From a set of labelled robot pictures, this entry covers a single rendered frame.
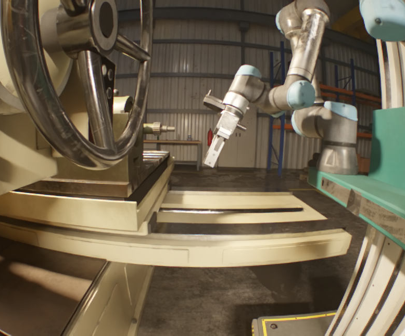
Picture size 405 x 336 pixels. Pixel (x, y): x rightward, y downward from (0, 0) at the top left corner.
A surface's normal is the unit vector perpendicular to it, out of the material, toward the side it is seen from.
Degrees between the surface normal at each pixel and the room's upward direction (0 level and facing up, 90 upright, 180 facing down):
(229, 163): 90
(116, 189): 90
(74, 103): 90
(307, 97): 90
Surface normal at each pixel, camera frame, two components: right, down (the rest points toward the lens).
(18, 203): 0.04, 0.16
